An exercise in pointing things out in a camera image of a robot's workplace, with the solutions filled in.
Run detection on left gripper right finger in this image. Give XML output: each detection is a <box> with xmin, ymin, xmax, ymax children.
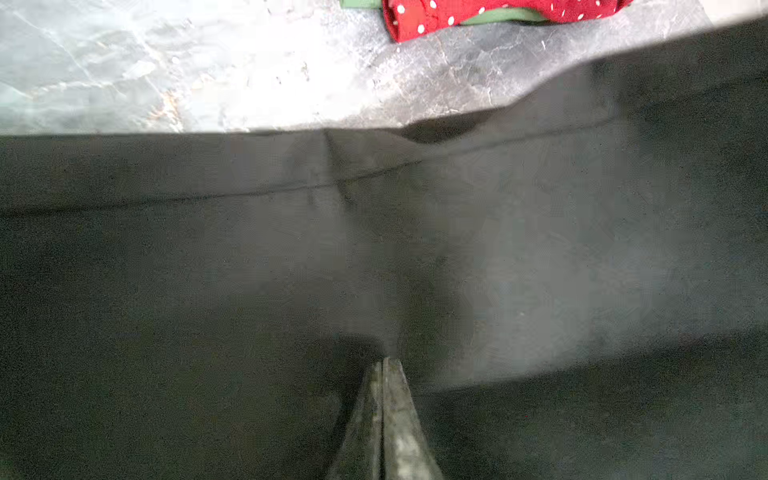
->
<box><xmin>382</xmin><ymin>358</ymin><xmax>444</xmax><ymax>480</ymax></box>

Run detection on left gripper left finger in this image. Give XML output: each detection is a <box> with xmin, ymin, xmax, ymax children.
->
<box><xmin>325</xmin><ymin>361</ymin><xmax>383</xmax><ymax>480</ymax></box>

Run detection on black skirt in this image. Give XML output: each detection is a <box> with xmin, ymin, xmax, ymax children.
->
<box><xmin>1</xmin><ymin>18</ymin><xmax>767</xmax><ymax>479</ymax></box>

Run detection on red polka dot skirt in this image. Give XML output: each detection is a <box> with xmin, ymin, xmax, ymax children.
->
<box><xmin>381</xmin><ymin>0</ymin><xmax>631</xmax><ymax>43</ymax></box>

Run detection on green skirt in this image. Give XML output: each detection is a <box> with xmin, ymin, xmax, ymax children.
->
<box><xmin>339</xmin><ymin>0</ymin><xmax>547</xmax><ymax>26</ymax></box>

